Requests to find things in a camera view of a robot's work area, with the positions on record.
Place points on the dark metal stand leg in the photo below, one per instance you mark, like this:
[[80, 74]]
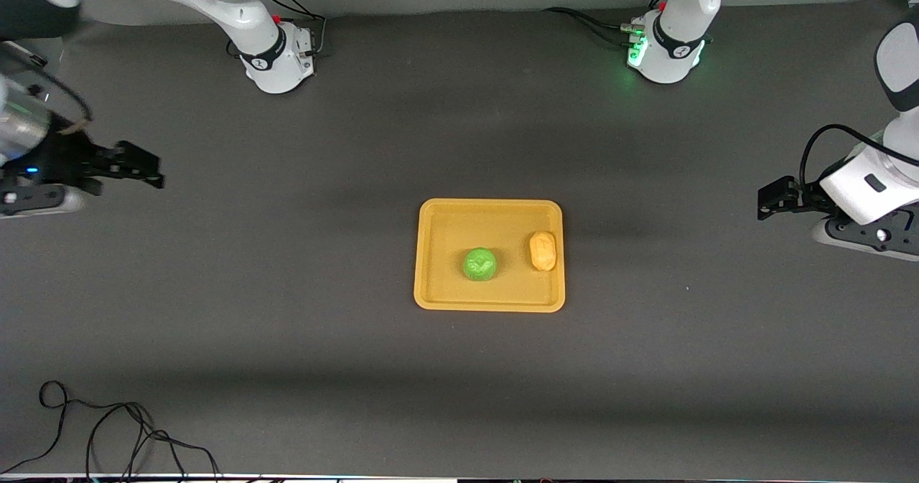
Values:
[[30, 57]]

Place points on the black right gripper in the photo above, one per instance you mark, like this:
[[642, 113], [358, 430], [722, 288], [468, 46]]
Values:
[[66, 161]]

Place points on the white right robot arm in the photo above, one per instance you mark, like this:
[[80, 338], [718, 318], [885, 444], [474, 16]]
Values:
[[237, 16]]

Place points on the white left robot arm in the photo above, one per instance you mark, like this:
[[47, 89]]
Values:
[[675, 38]]

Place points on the green apple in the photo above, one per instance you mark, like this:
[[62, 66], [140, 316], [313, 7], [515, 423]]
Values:
[[480, 265]]

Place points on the yellow plastic tray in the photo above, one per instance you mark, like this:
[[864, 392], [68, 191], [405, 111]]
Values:
[[445, 239]]

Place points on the orange-brown potato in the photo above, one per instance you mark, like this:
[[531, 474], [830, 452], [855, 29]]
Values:
[[543, 251]]

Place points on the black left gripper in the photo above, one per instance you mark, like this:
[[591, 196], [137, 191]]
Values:
[[807, 197]]

